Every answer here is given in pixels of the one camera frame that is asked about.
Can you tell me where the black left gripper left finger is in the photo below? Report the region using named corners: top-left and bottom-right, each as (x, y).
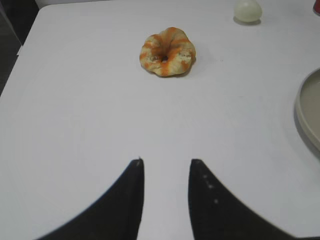
top-left (42, 158), bottom-right (145, 240)

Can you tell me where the pale white egg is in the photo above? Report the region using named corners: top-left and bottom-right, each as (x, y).
top-left (233, 0), bottom-right (263, 24)

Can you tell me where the beige round plate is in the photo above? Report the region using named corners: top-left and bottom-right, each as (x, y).
top-left (294, 69), bottom-right (320, 159)

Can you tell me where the red soda can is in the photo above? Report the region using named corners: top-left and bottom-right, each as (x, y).
top-left (313, 0), bottom-right (320, 15)

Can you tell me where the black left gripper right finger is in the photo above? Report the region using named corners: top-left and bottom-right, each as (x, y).
top-left (188, 158), bottom-right (302, 240)

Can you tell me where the orange striped bagel bread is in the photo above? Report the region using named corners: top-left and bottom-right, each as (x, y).
top-left (139, 27), bottom-right (196, 77)

